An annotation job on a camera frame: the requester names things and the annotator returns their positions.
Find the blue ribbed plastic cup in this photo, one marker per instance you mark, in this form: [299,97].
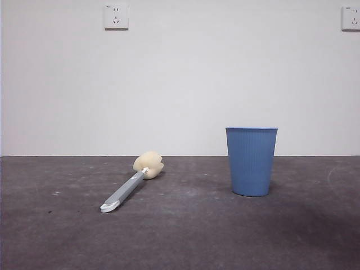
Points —
[251,163]

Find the grey cup brush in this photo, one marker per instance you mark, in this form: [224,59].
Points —
[123,191]

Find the white wall power outlet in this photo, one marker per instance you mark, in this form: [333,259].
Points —
[116,17]
[351,18]

